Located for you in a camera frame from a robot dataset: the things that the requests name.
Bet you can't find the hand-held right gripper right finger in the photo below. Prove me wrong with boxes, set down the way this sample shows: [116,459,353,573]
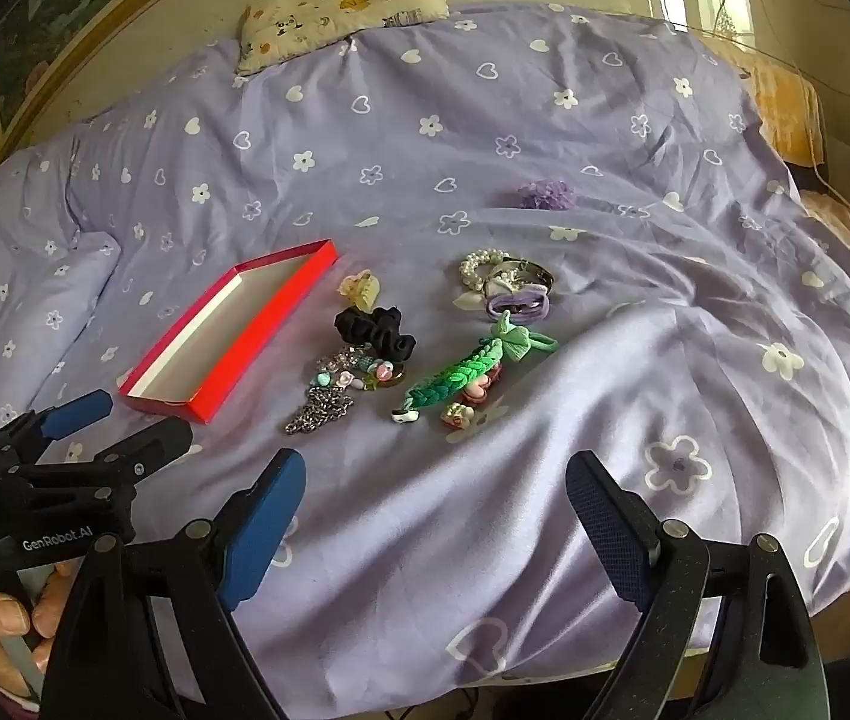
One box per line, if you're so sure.
[566,451,833,720]

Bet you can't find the white pearl bracelet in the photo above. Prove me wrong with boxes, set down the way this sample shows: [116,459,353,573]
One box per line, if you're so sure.
[459,249,516,295]

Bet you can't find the red cardboard box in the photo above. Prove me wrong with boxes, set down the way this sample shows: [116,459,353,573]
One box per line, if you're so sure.
[117,238,339,425]

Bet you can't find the purple flower print blanket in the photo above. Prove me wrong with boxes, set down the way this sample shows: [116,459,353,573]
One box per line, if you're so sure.
[0,0,850,695]

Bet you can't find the cream animal print pillow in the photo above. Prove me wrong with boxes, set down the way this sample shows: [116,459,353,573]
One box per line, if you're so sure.
[236,0,450,76]

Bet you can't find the purple hair ties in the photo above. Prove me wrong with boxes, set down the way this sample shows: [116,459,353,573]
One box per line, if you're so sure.
[486,289,552,320]

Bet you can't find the silver chain necklace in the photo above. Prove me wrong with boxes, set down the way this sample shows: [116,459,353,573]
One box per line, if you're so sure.
[284,349,366,436]

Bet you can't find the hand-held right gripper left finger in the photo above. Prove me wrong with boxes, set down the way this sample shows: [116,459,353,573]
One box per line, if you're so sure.
[42,448,307,720]

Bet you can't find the green braided bracelet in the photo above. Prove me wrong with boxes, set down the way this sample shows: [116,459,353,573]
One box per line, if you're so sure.
[392,337,505,425]

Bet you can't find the yellow hair claw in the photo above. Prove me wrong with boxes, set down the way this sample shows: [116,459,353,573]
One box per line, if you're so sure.
[340,270,383,312]

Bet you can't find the framed wall painting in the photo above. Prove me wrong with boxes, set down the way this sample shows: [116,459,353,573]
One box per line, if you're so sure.
[0,0,253,140]

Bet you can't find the pastel bead bracelet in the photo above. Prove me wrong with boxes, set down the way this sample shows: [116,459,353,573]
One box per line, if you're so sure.
[312,358,405,395]

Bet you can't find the black scrunchie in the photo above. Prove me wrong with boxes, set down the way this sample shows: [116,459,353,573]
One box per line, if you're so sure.
[333,304,417,361]

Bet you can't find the purple flower scrunchie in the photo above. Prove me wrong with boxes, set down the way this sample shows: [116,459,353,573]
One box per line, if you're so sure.
[519,180,574,211]

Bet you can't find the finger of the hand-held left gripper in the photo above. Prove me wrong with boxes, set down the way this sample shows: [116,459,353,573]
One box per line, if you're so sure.
[0,390,114,482]
[8,416,195,500]

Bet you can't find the light green bow hair tie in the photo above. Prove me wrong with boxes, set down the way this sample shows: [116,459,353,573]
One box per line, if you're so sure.
[489,313,561,365]

